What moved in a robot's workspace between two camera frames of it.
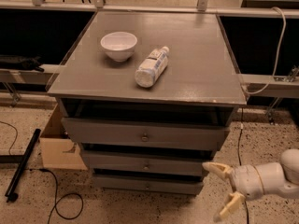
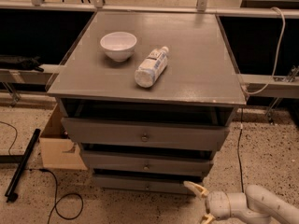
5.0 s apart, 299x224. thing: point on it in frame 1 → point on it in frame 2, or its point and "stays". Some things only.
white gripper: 246,181 → 215,203
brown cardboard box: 57,150 stays
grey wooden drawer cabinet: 148,97 stays
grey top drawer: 128,133 stays
